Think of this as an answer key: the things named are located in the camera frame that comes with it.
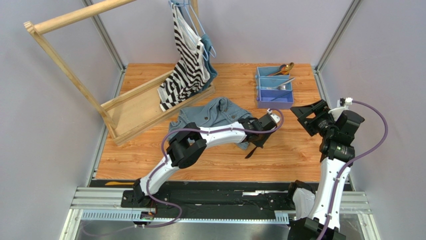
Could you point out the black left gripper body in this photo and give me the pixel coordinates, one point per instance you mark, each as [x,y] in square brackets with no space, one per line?
[263,138]

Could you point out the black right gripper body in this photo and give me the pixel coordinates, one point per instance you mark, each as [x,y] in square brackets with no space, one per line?
[312,116]

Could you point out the black plastic knife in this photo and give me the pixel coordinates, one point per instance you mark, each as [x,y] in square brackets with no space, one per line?
[250,154]

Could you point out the silver metal fork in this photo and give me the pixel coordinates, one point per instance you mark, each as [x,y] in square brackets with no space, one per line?
[280,87]

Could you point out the silver metal knife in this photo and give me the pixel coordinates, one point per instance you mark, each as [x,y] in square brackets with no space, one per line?
[289,81]

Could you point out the gold metal spoon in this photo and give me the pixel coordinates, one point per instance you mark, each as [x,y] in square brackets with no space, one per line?
[289,68]

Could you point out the dark blue plastic knife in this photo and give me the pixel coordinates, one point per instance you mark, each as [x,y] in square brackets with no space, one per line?
[282,95]

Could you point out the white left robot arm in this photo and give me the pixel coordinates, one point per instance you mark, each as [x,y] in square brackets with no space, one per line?
[183,147]

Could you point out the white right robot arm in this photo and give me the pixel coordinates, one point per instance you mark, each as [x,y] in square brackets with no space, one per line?
[318,212]

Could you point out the blue three-compartment organizer tray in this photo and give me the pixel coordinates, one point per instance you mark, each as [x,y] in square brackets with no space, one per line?
[264,96]

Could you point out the light blue denim jacket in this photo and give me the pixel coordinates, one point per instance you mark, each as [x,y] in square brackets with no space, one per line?
[220,111]

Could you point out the black white striped top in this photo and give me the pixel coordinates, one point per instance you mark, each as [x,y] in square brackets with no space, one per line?
[189,75]

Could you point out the teal hanging garment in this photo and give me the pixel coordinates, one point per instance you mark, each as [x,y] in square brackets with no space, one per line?
[209,63]

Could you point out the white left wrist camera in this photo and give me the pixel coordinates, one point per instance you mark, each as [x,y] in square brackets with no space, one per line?
[275,118]

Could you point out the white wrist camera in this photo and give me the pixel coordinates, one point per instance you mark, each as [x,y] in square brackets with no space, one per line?
[275,118]
[343,104]

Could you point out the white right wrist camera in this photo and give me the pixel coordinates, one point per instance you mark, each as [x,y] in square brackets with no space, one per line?
[343,104]

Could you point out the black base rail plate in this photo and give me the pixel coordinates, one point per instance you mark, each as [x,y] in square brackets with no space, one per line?
[215,200]

